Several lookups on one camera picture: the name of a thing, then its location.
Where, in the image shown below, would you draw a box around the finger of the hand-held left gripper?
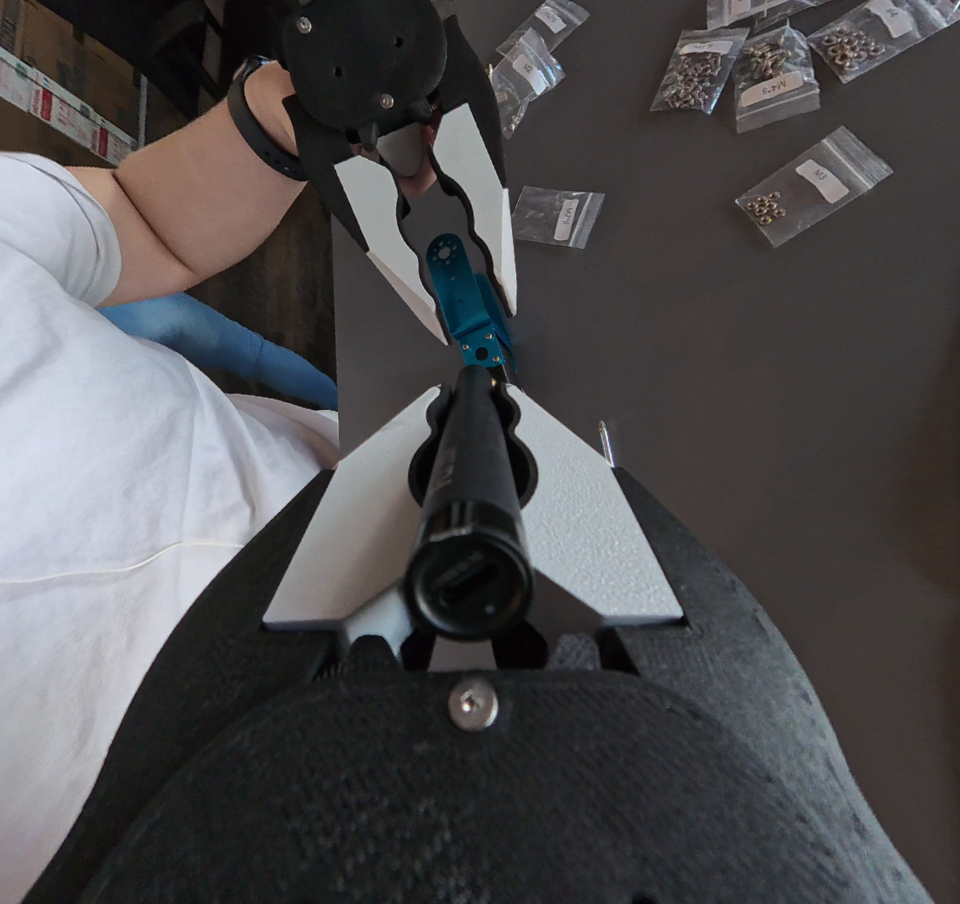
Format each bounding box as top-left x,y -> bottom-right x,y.
427,100 -> 519,319
333,156 -> 451,345

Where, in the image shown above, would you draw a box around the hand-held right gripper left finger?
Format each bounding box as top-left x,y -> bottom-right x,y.
261,385 -> 453,643

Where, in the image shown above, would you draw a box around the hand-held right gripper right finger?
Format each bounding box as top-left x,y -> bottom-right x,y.
495,382 -> 685,626

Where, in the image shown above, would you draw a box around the blue bracket with black servo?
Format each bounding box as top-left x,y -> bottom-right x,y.
426,232 -> 519,388

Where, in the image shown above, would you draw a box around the black electric screwdriver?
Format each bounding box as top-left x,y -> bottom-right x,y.
403,365 -> 537,639

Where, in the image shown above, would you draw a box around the person's left forearm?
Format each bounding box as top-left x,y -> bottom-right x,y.
93,94 -> 260,307

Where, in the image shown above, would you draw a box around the dark grey desk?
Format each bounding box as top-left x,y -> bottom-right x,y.
330,0 -> 960,904

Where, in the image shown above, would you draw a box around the flat clear zip bag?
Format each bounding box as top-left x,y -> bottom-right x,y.
511,184 -> 606,250

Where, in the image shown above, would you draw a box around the small zip bag of screws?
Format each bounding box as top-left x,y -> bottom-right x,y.
489,28 -> 566,140

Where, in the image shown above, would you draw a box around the black wristband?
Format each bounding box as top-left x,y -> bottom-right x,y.
227,56 -> 310,183

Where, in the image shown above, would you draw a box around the blue jeans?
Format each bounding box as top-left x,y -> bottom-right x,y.
97,291 -> 340,412

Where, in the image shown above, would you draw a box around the zip bag of silver screws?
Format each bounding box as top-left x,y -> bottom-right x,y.
650,26 -> 751,115
731,25 -> 820,134

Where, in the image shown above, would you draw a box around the stack of cardboard boxes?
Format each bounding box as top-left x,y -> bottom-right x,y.
0,0 -> 144,170

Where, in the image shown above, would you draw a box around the zip bag of small nuts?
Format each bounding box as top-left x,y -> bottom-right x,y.
735,125 -> 895,249

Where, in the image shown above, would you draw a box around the zip bag of large nuts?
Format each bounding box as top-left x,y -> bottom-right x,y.
807,0 -> 960,85

